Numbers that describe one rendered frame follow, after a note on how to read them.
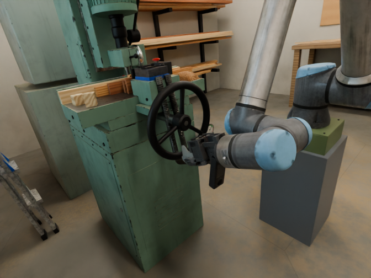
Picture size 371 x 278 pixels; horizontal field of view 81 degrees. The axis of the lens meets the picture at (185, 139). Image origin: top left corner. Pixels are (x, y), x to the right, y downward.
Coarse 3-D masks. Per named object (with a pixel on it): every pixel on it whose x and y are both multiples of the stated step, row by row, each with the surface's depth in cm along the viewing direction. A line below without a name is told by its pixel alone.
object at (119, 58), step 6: (132, 48) 89; (108, 54) 96; (114, 54) 91; (120, 54) 88; (126, 54) 88; (132, 54) 90; (114, 60) 93; (120, 60) 89; (126, 60) 89; (132, 60) 91; (114, 66) 96; (120, 66) 91; (126, 66) 90
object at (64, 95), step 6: (120, 78) 97; (96, 84) 89; (102, 84) 91; (66, 90) 82; (72, 90) 84; (78, 90) 85; (84, 90) 87; (90, 90) 88; (60, 96) 82; (66, 96) 83; (66, 102) 83
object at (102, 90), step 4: (180, 68) 115; (184, 68) 115; (188, 68) 117; (172, 72) 110; (176, 72) 112; (96, 88) 88; (100, 88) 89; (104, 88) 90; (96, 92) 88; (100, 92) 89; (104, 92) 90; (108, 92) 91; (96, 96) 90; (100, 96) 90
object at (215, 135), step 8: (200, 136) 65; (208, 136) 62; (216, 136) 58; (192, 144) 65; (200, 144) 63; (208, 144) 61; (216, 144) 58; (192, 152) 66; (200, 152) 62; (208, 152) 63; (200, 160) 64; (208, 160) 63; (216, 160) 58
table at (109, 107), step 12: (108, 96) 89; (120, 96) 86; (132, 96) 84; (72, 108) 76; (84, 108) 74; (96, 108) 74; (108, 108) 77; (120, 108) 80; (132, 108) 83; (144, 108) 79; (168, 108) 83; (72, 120) 80; (84, 120) 73; (96, 120) 75; (108, 120) 78
